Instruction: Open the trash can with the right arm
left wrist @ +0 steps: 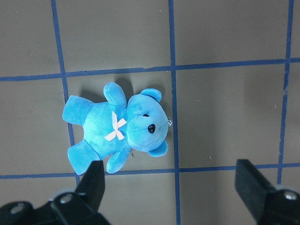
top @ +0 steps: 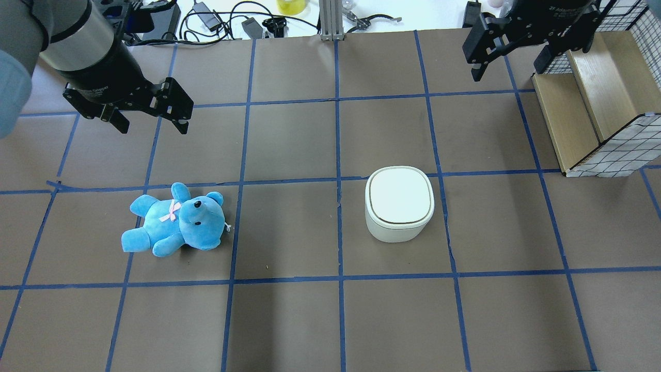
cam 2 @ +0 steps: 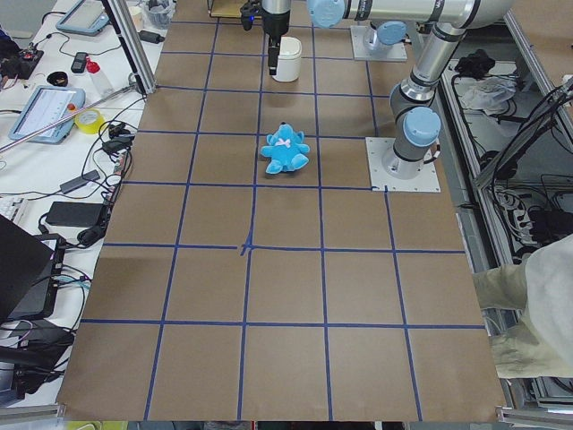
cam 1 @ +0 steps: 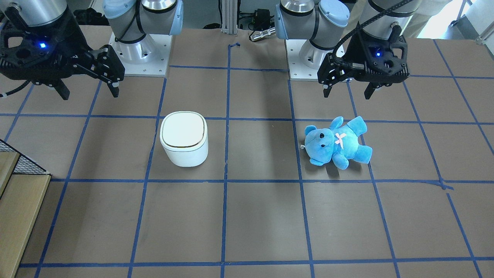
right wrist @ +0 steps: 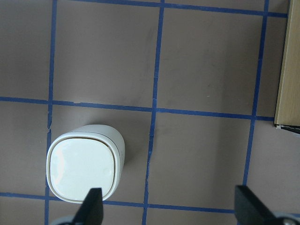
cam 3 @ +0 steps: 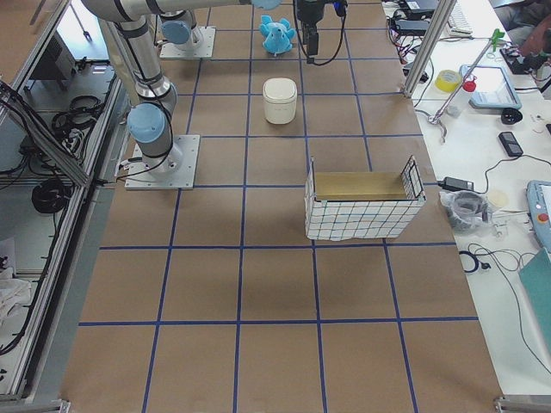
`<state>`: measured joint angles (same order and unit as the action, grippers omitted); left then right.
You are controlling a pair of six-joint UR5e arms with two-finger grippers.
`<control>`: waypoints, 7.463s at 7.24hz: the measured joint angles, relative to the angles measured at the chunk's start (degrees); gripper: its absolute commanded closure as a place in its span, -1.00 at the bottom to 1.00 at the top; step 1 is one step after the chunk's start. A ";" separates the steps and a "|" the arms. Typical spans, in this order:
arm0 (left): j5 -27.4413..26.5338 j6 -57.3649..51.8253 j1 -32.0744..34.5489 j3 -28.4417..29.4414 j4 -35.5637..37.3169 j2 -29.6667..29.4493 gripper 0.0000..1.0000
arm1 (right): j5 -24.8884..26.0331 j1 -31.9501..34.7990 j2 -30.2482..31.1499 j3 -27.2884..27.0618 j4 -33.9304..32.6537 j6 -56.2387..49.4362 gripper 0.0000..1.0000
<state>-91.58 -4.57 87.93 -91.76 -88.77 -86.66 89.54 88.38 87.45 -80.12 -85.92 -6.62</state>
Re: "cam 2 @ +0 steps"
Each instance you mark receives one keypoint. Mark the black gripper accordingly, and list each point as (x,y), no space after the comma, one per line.
(274,23)

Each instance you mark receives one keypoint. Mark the white trash can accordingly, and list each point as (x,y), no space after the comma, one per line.
(289,60)

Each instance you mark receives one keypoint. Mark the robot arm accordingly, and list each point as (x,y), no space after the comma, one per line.
(417,125)
(383,34)

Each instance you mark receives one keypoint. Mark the blue teddy bear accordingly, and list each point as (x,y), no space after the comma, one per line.
(286,150)

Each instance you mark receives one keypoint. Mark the red cap spray bottle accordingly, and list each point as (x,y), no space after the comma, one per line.
(98,78)

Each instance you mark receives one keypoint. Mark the blue teach pendant far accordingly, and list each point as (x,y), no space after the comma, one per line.
(86,18)

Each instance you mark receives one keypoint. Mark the blue teach pendant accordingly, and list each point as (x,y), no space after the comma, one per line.
(46,105)
(86,18)

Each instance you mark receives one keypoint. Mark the black remote phone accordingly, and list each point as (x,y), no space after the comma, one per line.
(79,62)

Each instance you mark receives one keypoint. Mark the yellow tape roll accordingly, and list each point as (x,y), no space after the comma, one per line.
(89,121)

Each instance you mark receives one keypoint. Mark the blue teach pendant near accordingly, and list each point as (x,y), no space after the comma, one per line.
(46,105)

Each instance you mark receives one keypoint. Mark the black power adapter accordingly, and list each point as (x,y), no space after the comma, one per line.
(74,214)

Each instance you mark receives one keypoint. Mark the black laptop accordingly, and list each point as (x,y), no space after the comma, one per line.
(30,266)

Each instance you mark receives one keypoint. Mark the person in beige clothes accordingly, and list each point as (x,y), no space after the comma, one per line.
(540,344)

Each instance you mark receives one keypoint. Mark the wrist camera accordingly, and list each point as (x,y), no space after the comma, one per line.
(249,11)

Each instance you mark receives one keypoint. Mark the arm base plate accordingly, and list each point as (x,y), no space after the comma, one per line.
(394,54)
(389,173)

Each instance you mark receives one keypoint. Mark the aluminium frame post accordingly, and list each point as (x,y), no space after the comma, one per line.
(119,15)

